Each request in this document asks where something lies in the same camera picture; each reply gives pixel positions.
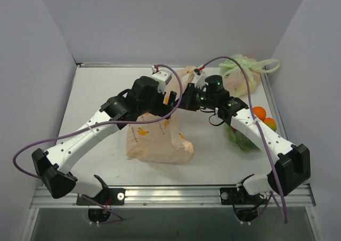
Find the aluminium table edge rail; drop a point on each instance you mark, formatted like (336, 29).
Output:
(143, 197)

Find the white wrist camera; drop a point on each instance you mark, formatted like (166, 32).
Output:
(200, 77)
(163, 77)

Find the translucent orange banana-print bag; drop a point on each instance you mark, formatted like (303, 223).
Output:
(159, 142)

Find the pale green scalloped plate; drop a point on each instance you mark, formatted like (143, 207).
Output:
(230, 132)

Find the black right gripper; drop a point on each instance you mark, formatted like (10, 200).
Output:
(187, 98)

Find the tied green bag of fruit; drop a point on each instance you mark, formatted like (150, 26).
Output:
(233, 78)

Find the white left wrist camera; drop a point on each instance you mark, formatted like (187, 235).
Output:
(163, 77)

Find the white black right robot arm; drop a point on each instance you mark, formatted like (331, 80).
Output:
(290, 165)

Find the orange fake orange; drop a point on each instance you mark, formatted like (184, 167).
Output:
(259, 112)

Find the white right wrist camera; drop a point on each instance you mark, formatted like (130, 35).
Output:
(200, 77)

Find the green netted fake melon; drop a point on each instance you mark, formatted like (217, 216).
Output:
(244, 143)

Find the green red fake mango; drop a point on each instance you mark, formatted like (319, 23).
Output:
(270, 122)

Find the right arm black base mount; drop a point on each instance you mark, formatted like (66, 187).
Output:
(233, 195)

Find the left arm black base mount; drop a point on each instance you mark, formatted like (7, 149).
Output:
(110, 196)

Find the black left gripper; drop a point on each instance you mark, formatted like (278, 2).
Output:
(165, 107)

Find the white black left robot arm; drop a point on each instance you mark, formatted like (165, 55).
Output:
(54, 165)

